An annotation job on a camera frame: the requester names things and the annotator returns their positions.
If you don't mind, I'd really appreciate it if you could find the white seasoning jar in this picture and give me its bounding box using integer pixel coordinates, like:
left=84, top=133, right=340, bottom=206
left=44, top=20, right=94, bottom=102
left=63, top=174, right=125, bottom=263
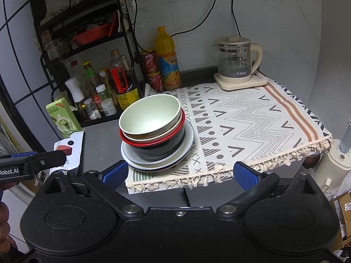
left=101, top=98, right=118, bottom=116

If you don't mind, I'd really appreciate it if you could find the clear glass jar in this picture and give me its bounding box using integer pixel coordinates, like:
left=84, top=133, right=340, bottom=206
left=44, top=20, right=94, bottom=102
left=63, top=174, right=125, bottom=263
left=84, top=99, right=99, bottom=120

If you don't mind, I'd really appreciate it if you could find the red plastic basket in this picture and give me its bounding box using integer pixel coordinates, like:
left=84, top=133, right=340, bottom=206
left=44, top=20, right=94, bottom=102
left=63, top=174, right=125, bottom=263
left=73, top=23, right=114, bottom=46

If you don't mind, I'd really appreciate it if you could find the white plate with script print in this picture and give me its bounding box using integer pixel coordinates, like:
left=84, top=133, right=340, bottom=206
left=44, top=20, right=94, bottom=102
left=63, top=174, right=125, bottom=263
left=121, top=127, right=202, bottom=168

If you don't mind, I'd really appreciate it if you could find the glass kettle with cream handle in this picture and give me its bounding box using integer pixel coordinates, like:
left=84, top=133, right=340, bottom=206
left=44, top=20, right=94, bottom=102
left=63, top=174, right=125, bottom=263
left=213, top=36, right=263, bottom=78

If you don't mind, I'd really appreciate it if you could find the cream kettle base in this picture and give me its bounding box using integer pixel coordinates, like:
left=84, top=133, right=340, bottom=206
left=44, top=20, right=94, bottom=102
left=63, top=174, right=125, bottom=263
left=214, top=71, right=269, bottom=91

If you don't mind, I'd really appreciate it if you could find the white product card package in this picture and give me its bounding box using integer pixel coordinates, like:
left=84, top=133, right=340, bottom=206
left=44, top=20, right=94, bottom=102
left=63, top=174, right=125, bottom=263
left=53, top=131, right=92, bottom=176

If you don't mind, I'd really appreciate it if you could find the clear bottle with red cap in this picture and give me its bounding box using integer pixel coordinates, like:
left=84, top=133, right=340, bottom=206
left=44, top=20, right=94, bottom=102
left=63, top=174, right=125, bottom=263
left=70, top=61, right=83, bottom=83

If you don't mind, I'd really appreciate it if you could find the small jar with red label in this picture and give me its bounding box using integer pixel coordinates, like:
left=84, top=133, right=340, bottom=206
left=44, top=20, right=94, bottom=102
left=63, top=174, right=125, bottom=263
left=92, top=94, right=104, bottom=112

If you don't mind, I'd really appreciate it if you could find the green carton box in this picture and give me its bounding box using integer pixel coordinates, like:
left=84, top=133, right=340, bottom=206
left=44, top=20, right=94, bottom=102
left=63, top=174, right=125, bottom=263
left=46, top=98, right=82, bottom=139

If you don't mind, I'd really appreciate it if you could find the cardboard box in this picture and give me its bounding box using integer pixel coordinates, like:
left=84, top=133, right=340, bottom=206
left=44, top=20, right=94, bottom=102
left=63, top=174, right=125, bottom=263
left=328, top=188, right=351, bottom=252

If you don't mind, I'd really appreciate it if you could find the black bowl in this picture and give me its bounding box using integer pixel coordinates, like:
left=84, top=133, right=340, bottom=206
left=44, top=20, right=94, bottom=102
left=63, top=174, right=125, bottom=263
left=128, top=126, right=194, bottom=160

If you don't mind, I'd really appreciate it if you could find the black metal storage rack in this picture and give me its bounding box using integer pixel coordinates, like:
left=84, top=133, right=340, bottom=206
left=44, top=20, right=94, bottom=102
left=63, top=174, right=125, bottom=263
left=30, top=0, right=145, bottom=128

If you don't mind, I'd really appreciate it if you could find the black power cable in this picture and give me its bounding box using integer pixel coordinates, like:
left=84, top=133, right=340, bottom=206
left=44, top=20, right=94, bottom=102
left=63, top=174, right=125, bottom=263
left=170, top=0, right=217, bottom=38
left=229, top=0, right=242, bottom=38
left=121, top=0, right=145, bottom=53

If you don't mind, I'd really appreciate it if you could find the patterned fringed table cloth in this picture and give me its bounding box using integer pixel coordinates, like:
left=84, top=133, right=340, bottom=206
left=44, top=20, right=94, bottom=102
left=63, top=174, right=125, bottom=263
left=125, top=75, right=342, bottom=195

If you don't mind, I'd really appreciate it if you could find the green label sauce bottle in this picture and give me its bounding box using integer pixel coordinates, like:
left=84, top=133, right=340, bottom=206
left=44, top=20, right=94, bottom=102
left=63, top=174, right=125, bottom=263
left=82, top=60, right=102, bottom=94

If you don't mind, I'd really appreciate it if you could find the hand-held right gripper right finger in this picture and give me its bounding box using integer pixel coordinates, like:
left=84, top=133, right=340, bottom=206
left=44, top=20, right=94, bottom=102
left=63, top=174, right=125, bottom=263
left=217, top=161, right=320, bottom=216

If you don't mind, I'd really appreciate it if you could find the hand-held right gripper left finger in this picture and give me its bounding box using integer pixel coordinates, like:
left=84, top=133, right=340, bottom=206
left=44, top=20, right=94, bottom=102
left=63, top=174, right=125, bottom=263
left=44, top=161, right=145, bottom=216

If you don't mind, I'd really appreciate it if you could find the soy sauce jug yellow label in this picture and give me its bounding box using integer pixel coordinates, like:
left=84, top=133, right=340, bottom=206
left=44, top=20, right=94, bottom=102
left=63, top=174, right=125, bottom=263
left=115, top=80, right=140, bottom=110

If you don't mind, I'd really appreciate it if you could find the pale green bowl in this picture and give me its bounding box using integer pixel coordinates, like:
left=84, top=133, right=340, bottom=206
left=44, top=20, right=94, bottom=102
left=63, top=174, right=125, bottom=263
left=118, top=94, right=182, bottom=140

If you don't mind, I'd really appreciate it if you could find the small jar with white cap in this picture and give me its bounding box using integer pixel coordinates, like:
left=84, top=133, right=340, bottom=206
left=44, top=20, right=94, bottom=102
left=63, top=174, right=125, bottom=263
left=96, top=84, right=111, bottom=102

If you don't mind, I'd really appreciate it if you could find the dark sauce bottle red label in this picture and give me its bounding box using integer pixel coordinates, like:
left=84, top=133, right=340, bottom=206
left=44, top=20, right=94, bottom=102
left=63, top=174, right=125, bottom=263
left=108, top=49, right=133, bottom=95

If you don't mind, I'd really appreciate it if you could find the cream bowl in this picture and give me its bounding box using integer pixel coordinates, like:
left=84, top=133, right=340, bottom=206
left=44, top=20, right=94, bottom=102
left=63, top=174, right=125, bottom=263
left=132, top=109, right=186, bottom=141

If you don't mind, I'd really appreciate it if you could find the red drink can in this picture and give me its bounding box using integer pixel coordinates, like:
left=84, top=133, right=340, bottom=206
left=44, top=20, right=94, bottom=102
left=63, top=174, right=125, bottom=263
left=140, top=50, right=159, bottom=74
left=145, top=71, right=165, bottom=93

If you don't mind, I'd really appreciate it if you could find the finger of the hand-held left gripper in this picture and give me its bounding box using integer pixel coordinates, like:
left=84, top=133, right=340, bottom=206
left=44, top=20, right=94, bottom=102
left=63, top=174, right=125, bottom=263
left=10, top=151, right=38, bottom=159
left=23, top=149, right=68, bottom=175

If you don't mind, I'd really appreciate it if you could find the white plastic appliance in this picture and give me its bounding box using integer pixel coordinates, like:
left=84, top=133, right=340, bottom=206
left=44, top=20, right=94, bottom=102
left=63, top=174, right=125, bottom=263
left=310, top=119, right=351, bottom=195

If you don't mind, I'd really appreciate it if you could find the person's left hand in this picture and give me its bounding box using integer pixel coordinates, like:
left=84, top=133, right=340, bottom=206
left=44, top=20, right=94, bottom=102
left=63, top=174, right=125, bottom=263
left=0, top=201, right=9, bottom=240

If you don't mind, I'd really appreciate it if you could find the red bowl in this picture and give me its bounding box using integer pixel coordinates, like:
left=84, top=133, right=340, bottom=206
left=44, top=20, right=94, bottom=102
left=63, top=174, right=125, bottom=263
left=119, top=115, right=187, bottom=147

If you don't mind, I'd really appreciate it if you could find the orange juice bottle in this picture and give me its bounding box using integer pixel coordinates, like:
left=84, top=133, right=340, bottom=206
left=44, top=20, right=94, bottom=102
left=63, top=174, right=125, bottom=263
left=154, top=27, right=182, bottom=90

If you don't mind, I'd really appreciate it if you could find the white oil spray bottle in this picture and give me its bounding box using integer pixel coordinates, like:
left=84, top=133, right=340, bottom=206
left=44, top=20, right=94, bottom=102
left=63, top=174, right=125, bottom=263
left=65, top=77, right=91, bottom=121

